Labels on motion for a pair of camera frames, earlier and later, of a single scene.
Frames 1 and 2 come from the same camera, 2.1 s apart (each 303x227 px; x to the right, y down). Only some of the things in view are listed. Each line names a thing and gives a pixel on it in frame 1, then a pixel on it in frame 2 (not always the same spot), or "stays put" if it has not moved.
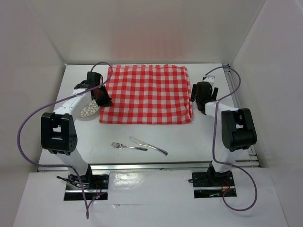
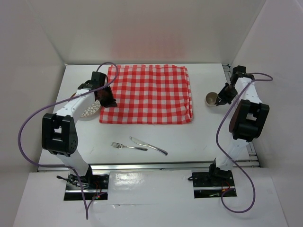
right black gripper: (194, 93) -> (221, 96)
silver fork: (119, 146) stays put
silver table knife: (141, 143) stays put
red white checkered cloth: (148, 94) stays put
